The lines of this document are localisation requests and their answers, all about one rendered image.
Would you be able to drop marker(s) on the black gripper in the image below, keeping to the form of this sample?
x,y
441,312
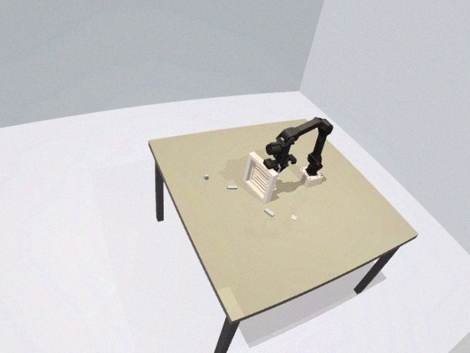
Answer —
x,y
281,159

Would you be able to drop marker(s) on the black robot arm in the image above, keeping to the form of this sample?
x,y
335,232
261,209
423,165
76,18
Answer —
x,y
290,135

